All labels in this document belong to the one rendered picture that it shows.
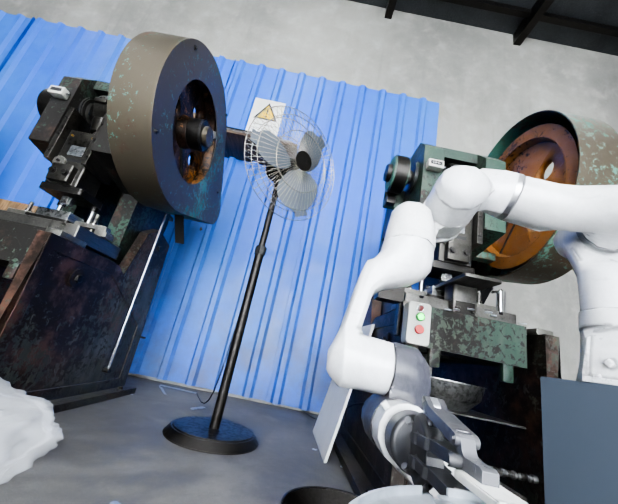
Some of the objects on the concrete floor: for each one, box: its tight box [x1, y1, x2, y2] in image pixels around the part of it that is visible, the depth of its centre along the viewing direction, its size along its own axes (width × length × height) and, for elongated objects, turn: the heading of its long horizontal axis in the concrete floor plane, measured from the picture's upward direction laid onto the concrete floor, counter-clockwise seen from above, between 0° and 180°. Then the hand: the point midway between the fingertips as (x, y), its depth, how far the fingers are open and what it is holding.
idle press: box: [0, 31, 227, 413], centre depth 176 cm, size 153×99×174 cm, turn 32°
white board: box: [313, 324, 375, 463], centre depth 158 cm, size 14×50×59 cm, turn 35°
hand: (491, 503), depth 25 cm, fingers closed, pressing on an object
